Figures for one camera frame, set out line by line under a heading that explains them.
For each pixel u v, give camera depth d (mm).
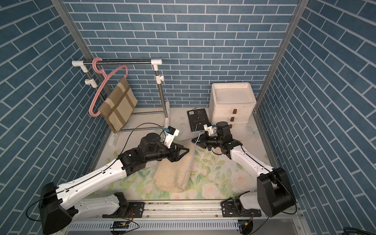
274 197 419
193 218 745
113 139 968
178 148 620
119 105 893
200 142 727
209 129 786
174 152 598
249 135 1048
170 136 629
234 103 942
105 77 782
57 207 380
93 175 456
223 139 658
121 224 721
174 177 800
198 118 1118
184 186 738
